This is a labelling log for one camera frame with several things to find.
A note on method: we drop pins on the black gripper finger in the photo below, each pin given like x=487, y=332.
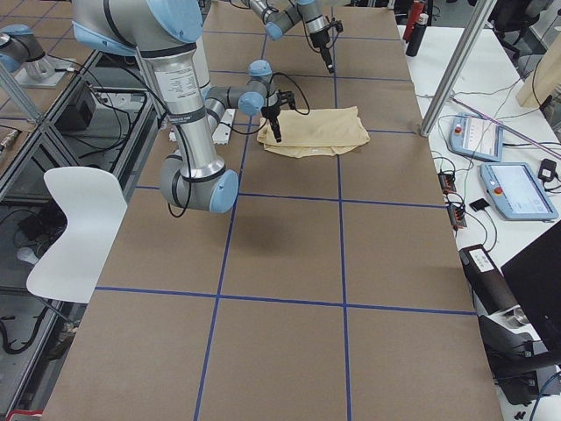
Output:
x=327, y=59
x=276, y=128

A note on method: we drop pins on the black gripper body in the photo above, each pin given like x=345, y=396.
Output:
x=271, y=112
x=319, y=41

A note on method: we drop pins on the beige long-sleeve printed shirt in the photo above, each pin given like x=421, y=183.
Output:
x=326, y=132

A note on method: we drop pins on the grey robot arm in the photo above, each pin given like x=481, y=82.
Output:
x=279, y=22
x=164, y=35

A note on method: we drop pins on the black bottle with clear cap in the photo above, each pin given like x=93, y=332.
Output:
x=417, y=34

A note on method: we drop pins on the red bottle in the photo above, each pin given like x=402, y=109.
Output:
x=416, y=9

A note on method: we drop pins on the blue teach pendant upper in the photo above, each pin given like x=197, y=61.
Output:
x=477, y=138

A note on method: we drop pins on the blue teach pendant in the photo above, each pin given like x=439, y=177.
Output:
x=477, y=138
x=515, y=192

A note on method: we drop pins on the white plastic chair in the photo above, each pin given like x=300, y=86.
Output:
x=94, y=206

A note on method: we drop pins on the blue teach pendant lower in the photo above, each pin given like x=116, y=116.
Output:
x=515, y=192

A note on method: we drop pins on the black box with white label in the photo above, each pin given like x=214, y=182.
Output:
x=486, y=279

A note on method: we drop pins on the black monitor on stand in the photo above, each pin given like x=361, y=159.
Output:
x=533, y=276

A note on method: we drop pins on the grey aluminium frame post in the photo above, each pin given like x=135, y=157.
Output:
x=458, y=59

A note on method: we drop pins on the aluminium frame rail structure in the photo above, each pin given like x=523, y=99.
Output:
x=106, y=120

